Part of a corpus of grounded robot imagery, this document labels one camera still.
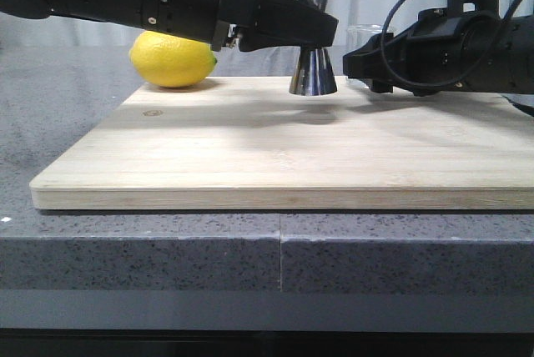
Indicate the silver double jigger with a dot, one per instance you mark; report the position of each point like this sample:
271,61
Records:
313,75

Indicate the yellow lemon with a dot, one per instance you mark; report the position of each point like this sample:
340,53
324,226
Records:
169,61

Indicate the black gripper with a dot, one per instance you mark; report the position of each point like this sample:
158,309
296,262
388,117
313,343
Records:
436,54
273,23

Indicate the small glass beaker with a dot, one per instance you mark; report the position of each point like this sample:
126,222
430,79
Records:
358,36

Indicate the wooden cutting board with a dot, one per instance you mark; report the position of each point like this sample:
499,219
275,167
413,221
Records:
247,143

